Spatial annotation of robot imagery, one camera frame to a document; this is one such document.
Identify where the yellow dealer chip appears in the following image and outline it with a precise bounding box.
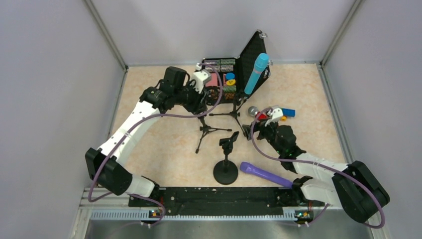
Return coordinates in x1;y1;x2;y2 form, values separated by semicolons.
226;79;236;86

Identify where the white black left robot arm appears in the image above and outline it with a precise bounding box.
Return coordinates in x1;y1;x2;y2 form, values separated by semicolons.
85;66;212;197

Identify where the cyan toy microphone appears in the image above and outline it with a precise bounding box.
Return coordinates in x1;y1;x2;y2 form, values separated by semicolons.
244;53;269;95

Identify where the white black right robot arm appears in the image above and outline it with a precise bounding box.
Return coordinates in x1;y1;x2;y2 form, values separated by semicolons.
242;121;390;223

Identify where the blue dealer chip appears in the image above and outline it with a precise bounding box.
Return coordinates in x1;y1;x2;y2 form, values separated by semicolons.
224;72;235;81

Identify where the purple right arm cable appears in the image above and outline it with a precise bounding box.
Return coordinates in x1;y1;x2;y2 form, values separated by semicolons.
250;106;386;229

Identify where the black round base microphone stand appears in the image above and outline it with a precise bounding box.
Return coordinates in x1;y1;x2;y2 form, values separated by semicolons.
213;131;239;185

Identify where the purple toy microphone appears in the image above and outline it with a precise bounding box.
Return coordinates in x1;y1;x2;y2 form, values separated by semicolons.
240;162;293;189

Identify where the black tripod stand with pop filter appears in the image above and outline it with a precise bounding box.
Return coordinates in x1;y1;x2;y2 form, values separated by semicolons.
195;86;232;154

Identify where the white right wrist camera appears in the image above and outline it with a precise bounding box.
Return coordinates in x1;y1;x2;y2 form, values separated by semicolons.
264;106;284;126

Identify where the red glitter microphone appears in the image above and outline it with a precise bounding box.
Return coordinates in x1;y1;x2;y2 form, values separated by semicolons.
247;106;269;120

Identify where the colourful toy brick train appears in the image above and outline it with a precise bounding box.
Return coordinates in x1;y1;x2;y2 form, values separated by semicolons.
280;108;296;121

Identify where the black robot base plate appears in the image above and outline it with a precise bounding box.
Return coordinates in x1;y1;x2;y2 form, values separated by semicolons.
128;186;324;217

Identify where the black tripod microphone stand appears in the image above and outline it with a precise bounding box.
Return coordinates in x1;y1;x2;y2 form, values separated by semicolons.
209;93;248;137

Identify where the pink card deck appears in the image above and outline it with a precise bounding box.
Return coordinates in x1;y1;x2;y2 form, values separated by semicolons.
208;73;219;86

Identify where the black aluminium poker chip case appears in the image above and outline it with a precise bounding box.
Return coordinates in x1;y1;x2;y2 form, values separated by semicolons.
201;30;267;104

